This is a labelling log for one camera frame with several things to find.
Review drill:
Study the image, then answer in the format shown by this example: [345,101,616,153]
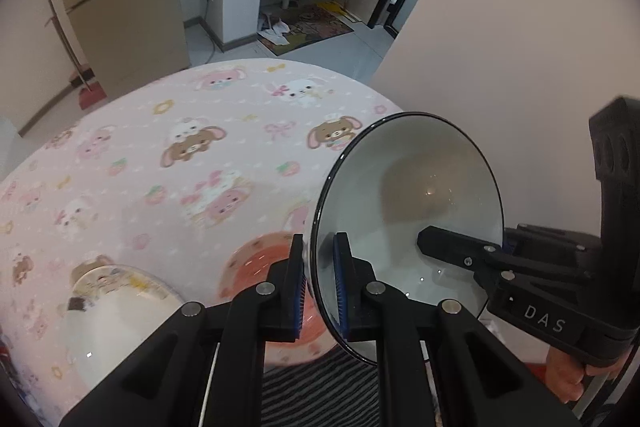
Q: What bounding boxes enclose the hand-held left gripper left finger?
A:
[59,233,307,427]

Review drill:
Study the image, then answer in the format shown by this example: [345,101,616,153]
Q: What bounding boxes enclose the black power cable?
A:
[202,0,223,52]

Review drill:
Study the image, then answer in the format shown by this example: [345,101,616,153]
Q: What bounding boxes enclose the person's right hand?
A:
[545,339,623,405]

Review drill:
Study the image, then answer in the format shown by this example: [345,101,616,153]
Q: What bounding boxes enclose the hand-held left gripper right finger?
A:
[332,232,581,427]

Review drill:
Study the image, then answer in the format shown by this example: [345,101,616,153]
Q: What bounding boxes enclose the patterned bath mat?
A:
[257,2,355,56]

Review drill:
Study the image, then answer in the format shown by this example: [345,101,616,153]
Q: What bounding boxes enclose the white plate with cartoon figures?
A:
[59,263,187,390]

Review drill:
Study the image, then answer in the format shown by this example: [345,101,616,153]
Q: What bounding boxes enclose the beige refrigerator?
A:
[47,0,191,100]

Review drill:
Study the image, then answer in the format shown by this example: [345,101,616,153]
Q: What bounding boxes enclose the white cloth on floor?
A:
[257,12,291,45]

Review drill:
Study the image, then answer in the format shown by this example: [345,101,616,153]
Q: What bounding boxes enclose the grey striped towel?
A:
[259,347,436,427]

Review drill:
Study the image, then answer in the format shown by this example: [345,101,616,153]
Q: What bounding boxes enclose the yellow plastic object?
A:
[317,0,356,22]

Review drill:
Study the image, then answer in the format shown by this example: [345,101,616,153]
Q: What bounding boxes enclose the white bowl with black rim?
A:
[310,111,505,367]

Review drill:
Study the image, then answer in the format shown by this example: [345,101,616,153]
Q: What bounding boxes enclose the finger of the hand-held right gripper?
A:
[502,223,603,280]
[416,226,517,289]

